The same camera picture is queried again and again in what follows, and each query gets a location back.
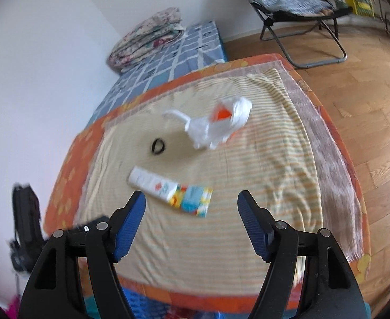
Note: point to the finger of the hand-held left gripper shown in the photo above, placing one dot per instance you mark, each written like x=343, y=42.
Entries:
x=93, y=221

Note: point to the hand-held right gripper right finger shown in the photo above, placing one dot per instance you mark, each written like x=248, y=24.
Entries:
x=251, y=226

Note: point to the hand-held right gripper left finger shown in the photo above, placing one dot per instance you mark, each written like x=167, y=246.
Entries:
x=130, y=222

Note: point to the blue plastic basket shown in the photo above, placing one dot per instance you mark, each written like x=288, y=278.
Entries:
x=141, y=302

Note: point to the white plastic bag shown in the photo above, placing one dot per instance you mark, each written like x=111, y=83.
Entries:
x=198, y=129

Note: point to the clear bag with orange scrap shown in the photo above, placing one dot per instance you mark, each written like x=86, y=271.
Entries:
x=221, y=114

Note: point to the yellow striped cloth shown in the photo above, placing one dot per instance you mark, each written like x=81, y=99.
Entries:
x=215, y=256

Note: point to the pink object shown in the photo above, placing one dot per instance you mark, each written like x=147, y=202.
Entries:
x=13, y=309

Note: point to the blue checked bed sheet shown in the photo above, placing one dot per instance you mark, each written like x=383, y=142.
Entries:
x=181, y=56

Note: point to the folded floral quilt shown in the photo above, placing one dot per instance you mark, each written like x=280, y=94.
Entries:
x=145, y=36

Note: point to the checked chair cushion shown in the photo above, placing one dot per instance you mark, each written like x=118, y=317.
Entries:
x=291, y=1

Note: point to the black clothes rack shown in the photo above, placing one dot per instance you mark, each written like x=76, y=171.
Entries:
x=387, y=23

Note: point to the yellow plastic crate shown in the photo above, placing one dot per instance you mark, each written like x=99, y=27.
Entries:
x=358, y=1

